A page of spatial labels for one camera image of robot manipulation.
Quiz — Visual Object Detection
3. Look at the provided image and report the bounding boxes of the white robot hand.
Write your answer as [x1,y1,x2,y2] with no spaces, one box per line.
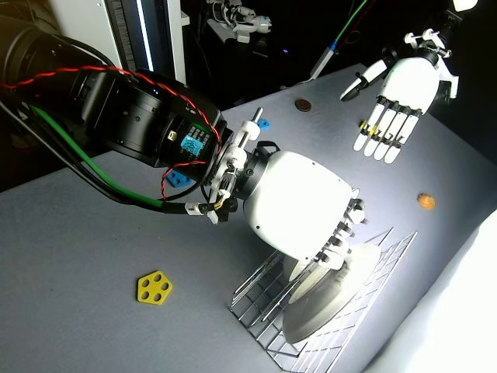
[339,56,442,164]
[242,141,368,273]

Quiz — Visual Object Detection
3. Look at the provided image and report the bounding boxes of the white tube with blue band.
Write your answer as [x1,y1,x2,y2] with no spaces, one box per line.
[308,40,335,78]

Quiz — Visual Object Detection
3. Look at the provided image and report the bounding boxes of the orange spiral toy cookie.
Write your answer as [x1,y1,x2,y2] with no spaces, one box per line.
[415,192,436,211]

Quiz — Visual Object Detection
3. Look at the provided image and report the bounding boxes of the blue pentagon block with holes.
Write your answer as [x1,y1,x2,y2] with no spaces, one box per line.
[165,170,195,190]

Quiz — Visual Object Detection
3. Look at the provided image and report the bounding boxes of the yellow pentagon block with holes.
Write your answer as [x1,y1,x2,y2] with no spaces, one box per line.
[136,270,175,306]

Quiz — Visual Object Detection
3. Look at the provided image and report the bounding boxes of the spare white robot hand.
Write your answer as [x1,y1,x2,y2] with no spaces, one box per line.
[207,0,273,44]

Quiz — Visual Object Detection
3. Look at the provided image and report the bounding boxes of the grey table cloth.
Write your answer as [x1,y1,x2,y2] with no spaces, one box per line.
[0,64,497,373]

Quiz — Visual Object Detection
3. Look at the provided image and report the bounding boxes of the white cabinet with light strip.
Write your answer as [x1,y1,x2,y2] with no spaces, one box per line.
[50,0,191,85]

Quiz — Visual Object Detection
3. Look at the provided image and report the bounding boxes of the green cable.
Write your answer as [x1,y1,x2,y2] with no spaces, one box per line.
[333,0,370,44]

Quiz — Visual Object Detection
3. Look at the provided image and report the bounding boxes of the metal wire dish rack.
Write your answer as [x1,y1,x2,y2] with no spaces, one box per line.
[228,227,419,373]

